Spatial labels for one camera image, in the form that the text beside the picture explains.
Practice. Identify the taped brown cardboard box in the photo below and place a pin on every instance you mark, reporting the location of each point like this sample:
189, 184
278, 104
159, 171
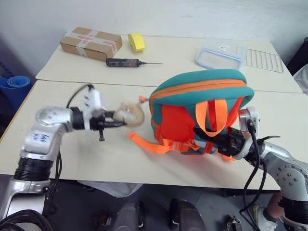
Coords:
91, 43

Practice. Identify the white sneaker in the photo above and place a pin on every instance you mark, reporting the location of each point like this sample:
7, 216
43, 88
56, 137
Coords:
264, 220

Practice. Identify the blue rolled mat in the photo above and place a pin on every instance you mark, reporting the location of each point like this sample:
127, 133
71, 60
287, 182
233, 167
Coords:
14, 89

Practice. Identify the person's bare leg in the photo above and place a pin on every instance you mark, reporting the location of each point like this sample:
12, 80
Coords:
274, 204

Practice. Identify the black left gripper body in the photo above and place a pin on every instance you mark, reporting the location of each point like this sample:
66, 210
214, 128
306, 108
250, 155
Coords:
97, 122

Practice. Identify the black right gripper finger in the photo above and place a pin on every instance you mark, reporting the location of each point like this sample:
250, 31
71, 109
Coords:
207, 136
217, 132

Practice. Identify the clear blue-rimmed plastic container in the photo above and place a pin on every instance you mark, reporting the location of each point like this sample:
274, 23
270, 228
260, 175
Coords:
220, 55

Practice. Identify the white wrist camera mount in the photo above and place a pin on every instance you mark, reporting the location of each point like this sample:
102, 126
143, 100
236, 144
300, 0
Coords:
250, 118
92, 98

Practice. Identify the white plastic bag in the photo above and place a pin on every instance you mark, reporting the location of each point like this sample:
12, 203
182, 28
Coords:
302, 80

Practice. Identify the small metal bracket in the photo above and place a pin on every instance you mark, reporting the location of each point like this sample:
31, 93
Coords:
234, 223

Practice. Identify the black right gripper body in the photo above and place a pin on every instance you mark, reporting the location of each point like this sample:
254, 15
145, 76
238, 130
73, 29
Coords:
232, 144

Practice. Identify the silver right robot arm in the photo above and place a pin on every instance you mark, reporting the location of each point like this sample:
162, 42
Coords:
288, 173

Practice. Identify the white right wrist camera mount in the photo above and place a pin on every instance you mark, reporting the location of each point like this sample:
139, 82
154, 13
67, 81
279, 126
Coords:
250, 118

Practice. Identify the dark rounded shape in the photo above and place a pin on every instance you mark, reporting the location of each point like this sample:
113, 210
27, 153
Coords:
186, 215
128, 216

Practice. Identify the black electric screwdriver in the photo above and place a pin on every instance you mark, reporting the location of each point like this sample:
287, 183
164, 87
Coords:
122, 62

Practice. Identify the orange and teal backpack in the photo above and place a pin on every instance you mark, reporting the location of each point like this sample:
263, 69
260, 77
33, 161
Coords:
183, 101

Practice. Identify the beige plush toy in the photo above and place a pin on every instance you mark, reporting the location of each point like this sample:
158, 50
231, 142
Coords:
133, 114

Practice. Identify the crumpled translucent plastic bag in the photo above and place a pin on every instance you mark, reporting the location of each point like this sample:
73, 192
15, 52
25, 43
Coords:
113, 187

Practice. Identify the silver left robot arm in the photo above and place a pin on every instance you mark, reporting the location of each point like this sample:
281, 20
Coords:
45, 144

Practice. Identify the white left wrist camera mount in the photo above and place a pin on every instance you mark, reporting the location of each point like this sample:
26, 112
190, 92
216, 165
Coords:
92, 98

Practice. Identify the yellow sponge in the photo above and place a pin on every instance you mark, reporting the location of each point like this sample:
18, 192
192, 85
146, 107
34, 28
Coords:
136, 42

